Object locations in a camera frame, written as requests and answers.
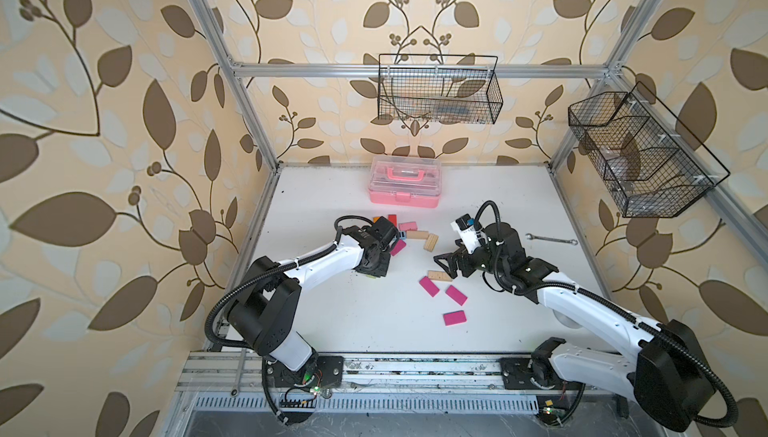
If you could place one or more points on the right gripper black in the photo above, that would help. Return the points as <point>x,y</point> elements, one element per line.
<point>462,254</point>

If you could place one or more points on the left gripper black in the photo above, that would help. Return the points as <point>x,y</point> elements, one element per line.
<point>382,271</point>

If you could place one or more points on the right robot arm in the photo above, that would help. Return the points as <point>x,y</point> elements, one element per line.
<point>659,366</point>

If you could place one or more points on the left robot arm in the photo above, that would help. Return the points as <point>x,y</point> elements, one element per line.
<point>259,313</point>

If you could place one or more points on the magenta block upper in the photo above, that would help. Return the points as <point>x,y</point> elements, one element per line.
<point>398,247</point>

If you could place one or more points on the magenta block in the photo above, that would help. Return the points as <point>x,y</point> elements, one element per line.
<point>456,295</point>
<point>429,286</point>
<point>454,318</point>
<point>398,247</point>

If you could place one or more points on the wooden block horizontal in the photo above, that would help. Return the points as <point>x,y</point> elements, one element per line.
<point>417,234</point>

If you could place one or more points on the light pink block top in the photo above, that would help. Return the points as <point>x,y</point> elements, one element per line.
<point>408,226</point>

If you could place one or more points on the wooden block tilted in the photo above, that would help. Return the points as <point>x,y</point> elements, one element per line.
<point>430,242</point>

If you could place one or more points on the magenta block right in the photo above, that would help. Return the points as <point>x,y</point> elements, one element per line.
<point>456,295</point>

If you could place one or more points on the wooden dotted block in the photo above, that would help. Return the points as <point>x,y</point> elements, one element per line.
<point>439,276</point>

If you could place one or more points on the magenta block middle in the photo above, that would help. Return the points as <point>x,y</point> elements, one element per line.
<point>429,286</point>

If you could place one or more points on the pink plastic storage box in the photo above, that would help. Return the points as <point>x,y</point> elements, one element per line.
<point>405,181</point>

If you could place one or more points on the silver wrench on table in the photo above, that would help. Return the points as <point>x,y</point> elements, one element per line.
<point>532,237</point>

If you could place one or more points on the magenta block bottom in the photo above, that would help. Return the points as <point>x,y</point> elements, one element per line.
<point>454,318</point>

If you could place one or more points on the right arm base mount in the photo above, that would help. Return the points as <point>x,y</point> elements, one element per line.
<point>517,374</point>

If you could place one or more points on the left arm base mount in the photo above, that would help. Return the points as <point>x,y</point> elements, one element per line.
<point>318,375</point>

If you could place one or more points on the black wire basket back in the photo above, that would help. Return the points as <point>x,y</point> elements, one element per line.
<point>439,87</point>

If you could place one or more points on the black wire basket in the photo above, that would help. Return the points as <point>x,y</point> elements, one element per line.
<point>439,87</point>
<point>652,162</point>

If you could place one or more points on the black wire basket right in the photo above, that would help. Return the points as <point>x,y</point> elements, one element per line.
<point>652,162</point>

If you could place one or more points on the silver wrench on rail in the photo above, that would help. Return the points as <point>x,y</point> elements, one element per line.
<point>236,388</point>

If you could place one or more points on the aluminium frame rail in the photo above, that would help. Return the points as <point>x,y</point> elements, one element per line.
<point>385,394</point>

